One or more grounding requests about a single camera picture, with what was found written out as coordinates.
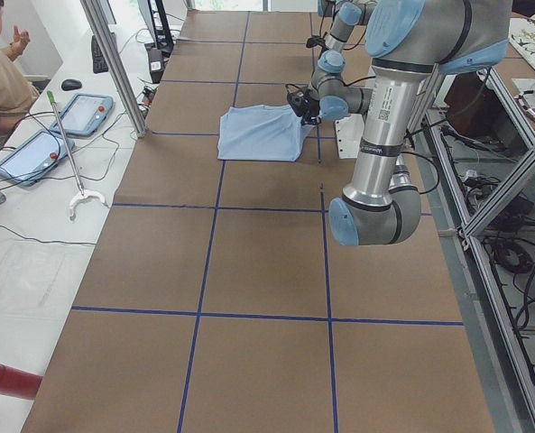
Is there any aluminium frame post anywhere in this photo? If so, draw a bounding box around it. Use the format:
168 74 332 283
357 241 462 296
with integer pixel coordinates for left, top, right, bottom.
80 0 147 138

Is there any black keyboard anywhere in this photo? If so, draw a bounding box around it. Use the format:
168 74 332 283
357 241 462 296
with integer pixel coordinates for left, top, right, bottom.
90 35 108 74

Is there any light blue t-shirt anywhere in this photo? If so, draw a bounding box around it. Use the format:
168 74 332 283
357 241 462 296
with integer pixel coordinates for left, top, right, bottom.
217 105 314 161

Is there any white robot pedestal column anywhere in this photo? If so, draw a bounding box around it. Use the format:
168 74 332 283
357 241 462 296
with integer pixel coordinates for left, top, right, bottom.
335 114 405 159

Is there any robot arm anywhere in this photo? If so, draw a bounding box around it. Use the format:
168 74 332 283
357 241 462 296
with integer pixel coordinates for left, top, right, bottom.
288 1 512 246
316 1 378 52

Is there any blue teach pendant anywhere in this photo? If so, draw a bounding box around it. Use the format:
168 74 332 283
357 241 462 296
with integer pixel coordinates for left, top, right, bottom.
60 93 114 138
0 130 75 187

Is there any blue teach pendant near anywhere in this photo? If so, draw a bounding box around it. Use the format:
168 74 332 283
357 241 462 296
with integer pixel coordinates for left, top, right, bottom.
0 130 75 187

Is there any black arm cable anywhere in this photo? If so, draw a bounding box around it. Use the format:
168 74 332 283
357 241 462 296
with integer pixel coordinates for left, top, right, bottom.
284 71 444 195

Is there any red cylinder bottle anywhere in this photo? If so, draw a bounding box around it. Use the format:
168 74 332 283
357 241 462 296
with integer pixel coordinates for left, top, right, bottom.
0 364 42 400

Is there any reacher grabber tool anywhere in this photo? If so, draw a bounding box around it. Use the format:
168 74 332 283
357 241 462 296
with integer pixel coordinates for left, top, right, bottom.
46 90 108 222

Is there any aluminium frame enclosure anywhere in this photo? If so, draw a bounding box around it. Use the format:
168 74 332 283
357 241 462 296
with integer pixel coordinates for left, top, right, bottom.
408 51 535 432

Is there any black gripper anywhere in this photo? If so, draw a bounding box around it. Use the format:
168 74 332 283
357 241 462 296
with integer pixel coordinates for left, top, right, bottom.
300 92 322 126

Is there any blue teach pendant far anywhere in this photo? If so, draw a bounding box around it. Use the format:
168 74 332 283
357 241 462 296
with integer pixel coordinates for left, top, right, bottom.
60 93 114 138

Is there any black computer mouse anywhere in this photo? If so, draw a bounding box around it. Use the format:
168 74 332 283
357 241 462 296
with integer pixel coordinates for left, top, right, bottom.
60 78 82 91

